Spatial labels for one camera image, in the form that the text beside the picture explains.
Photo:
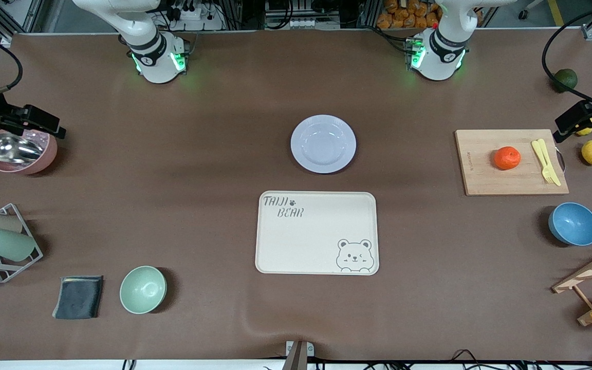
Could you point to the wooden cutting board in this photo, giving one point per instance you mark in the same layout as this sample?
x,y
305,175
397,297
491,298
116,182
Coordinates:
x,y
468,149

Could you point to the metal table clamp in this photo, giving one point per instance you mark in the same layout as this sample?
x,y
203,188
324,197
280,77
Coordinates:
x,y
298,357

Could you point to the small white socket strip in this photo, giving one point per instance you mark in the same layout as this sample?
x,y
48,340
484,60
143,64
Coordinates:
x,y
306,23

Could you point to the orange fruit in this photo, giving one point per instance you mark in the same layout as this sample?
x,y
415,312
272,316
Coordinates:
x,y
507,158

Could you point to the pink bowl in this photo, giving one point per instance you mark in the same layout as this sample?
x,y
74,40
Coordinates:
x,y
44,154

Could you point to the clear ice cubes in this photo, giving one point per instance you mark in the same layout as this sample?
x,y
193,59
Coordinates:
x,y
36,143

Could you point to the wooden mug rack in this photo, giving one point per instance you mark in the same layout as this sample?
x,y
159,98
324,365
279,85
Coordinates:
x,y
584,275

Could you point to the yellow plastic knife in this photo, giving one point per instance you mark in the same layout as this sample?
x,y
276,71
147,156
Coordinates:
x,y
544,151

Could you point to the mint green cup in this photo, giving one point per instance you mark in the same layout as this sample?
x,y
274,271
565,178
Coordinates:
x,y
8,245

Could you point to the metal scoop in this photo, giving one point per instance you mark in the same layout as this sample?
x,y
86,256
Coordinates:
x,y
11,149

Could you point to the white power strip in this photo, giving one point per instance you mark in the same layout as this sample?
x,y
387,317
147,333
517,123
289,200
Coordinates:
x,y
198,23

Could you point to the small yellow lemon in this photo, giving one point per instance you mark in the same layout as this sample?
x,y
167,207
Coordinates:
x,y
584,132

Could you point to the yellow plastic fork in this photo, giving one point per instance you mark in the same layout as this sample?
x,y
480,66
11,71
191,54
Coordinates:
x,y
538,152

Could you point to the blue bowl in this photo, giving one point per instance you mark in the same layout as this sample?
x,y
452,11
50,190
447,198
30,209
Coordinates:
x,y
574,224

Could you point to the dark grey folded cloth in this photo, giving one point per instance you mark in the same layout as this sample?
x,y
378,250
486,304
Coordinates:
x,y
77,298

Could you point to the mint green bowl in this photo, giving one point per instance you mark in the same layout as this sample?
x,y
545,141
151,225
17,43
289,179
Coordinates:
x,y
143,290

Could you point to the lavender round plate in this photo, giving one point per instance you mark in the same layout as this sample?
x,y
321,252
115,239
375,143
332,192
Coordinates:
x,y
323,144

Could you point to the brown table mat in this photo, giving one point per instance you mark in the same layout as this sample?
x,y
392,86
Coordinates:
x,y
429,308

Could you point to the cream bear print tray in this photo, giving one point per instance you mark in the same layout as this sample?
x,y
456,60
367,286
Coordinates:
x,y
275,257

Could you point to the dark green lime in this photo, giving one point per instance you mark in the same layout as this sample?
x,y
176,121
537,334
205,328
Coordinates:
x,y
566,80

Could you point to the bag of bread rolls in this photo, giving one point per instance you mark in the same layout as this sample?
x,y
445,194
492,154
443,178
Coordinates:
x,y
404,15

